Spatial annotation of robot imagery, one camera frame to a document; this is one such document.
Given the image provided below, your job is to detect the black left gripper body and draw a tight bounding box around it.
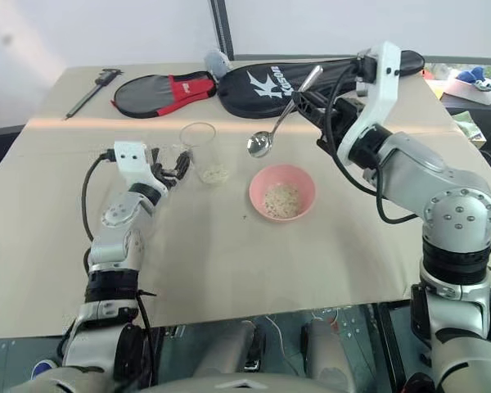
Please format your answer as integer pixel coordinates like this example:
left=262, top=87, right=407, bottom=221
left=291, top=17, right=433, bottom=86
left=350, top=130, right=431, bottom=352
left=148, top=161, right=179, bottom=191

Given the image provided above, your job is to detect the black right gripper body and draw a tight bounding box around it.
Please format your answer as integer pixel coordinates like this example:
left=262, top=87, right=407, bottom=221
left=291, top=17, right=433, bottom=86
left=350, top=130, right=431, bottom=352
left=316, top=96, right=370, bottom=155

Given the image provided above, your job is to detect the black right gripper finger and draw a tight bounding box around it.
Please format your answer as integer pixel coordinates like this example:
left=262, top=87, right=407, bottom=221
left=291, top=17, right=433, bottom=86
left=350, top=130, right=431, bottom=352
left=291, top=97, right=329, bottom=126
left=299, top=90, right=337, bottom=109

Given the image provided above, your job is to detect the clear glass mug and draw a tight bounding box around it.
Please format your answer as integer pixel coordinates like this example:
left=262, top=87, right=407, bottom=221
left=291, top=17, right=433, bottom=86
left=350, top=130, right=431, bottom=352
left=169, top=121, right=232, bottom=187

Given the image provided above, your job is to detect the silver metal spoon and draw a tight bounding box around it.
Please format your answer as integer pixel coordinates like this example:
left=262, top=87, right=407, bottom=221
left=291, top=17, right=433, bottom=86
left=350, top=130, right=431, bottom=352
left=245, top=64, right=324, bottom=159

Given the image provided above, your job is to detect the pink bowl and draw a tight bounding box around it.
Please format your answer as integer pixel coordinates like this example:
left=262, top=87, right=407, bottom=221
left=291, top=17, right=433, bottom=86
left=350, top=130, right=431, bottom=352
left=248, top=164, right=317, bottom=223

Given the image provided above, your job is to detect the oatmeal in pink bowl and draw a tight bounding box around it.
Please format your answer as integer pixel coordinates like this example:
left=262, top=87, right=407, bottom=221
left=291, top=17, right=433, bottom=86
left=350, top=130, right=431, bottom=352
left=263, top=183, right=304, bottom=219

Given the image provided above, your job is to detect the red black grey paddle cover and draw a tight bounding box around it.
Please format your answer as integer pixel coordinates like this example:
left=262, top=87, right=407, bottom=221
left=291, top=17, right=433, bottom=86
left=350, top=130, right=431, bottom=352
left=113, top=70, right=219, bottom=118

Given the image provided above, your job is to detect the black racket cover white print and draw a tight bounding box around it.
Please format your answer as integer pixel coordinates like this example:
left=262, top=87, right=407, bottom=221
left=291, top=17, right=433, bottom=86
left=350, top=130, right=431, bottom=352
left=217, top=49, right=426, bottom=120

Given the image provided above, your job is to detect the dark vernier caliper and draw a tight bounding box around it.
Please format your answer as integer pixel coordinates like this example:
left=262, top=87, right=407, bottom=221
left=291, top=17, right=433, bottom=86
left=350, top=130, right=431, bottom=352
left=61, top=66, right=125, bottom=121

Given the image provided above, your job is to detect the beige table cover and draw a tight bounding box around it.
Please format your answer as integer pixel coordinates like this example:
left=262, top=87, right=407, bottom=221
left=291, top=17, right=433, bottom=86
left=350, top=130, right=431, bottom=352
left=0, top=61, right=490, bottom=341

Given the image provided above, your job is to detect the grey plush toy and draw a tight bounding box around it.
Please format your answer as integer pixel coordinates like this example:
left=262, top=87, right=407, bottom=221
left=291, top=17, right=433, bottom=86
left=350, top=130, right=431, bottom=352
left=204, top=49, right=235, bottom=81

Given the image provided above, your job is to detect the green printed box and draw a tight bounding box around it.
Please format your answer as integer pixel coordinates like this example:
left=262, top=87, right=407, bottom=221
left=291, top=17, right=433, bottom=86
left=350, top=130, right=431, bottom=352
left=453, top=111, right=486, bottom=151

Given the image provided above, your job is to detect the blue cloth item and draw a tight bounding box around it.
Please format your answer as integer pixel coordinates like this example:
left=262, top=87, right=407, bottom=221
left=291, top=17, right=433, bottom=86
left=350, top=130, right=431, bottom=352
left=453, top=66, right=487, bottom=85

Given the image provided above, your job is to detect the white plastic tray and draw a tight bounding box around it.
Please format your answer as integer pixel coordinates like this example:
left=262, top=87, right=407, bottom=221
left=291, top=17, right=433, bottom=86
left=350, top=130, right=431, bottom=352
left=443, top=75, right=491, bottom=107

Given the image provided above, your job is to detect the grey rounded robot leg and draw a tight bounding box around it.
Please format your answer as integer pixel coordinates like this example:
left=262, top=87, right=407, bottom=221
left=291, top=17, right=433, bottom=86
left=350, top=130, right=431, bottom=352
left=300, top=317, right=355, bottom=393
left=191, top=320, right=268, bottom=393

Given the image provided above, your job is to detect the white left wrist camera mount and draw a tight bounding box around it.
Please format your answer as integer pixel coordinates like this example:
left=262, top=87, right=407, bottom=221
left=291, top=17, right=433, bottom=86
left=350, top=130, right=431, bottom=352
left=113, top=141, right=169, bottom=198

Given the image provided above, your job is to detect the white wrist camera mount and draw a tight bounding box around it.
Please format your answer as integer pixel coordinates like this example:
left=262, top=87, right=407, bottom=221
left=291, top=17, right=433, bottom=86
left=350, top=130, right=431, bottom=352
left=113, top=141, right=169, bottom=198
left=337, top=40, right=403, bottom=167

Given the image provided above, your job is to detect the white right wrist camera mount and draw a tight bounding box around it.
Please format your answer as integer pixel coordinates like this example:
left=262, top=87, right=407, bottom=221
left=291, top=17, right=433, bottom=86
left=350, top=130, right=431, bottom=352
left=337, top=40, right=403, bottom=167

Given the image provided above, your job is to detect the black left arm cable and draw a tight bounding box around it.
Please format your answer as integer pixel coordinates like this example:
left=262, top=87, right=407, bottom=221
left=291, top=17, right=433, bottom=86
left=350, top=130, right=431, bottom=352
left=81, top=150, right=116, bottom=243

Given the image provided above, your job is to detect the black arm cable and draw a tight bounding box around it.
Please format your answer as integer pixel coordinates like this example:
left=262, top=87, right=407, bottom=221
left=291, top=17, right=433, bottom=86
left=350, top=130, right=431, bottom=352
left=81, top=150, right=116, bottom=243
left=325, top=61, right=425, bottom=225

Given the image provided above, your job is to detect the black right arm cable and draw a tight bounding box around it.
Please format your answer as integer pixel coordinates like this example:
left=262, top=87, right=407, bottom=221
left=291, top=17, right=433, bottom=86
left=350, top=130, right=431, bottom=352
left=325, top=61, right=425, bottom=225

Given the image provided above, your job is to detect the dark window frame post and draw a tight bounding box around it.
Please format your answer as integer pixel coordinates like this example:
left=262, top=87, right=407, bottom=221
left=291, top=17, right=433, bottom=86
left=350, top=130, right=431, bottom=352
left=209, top=0, right=237, bottom=63

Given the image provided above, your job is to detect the thin white floor cable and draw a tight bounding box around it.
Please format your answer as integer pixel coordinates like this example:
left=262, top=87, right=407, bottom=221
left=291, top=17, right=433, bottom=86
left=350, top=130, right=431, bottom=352
left=264, top=314, right=288, bottom=372

